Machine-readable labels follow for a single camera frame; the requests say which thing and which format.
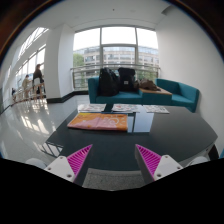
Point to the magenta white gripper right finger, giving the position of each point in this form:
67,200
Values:
153,166

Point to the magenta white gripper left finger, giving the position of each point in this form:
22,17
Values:
71,168

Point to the orange pink folded towel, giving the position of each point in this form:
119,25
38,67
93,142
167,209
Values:
100,121

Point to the right white magazine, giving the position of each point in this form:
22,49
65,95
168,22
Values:
156,109

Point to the white magazine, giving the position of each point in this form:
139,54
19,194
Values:
129,108
156,109
91,107

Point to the left white magazine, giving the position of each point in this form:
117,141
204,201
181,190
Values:
91,107

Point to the middle white magazine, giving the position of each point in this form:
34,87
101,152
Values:
129,108

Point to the teal sofa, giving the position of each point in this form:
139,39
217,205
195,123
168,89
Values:
182,95

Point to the wooden sofa side table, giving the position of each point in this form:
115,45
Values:
155,91

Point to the brown bag on sofa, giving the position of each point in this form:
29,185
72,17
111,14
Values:
148,85

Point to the left black backpack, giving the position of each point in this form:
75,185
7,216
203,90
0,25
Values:
108,82

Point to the black backpack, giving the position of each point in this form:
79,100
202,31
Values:
108,82
127,78

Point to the person in light clothes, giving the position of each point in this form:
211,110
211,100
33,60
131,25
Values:
25,85

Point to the right black backpack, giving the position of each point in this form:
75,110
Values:
127,78

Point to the person in dark clothes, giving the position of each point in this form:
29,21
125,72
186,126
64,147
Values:
38,80

